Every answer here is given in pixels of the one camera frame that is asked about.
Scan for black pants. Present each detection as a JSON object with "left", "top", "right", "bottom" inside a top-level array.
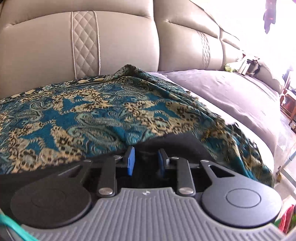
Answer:
[{"left": 1, "top": 133, "right": 212, "bottom": 194}]

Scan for teal paisley sofa cover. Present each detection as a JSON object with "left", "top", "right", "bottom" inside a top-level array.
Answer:
[{"left": 1, "top": 65, "right": 274, "bottom": 186}]

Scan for grey bed sheet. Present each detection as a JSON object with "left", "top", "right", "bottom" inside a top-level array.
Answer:
[{"left": 154, "top": 69, "right": 295, "bottom": 172}]

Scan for beige leather sofa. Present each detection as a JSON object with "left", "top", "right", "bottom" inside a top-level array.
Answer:
[{"left": 1, "top": 1, "right": 274, "bottom": 98}]

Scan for green cable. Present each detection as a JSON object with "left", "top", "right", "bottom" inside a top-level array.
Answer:
[{"left": 0, "top": 212, "right": 38, "bottom": 241}]

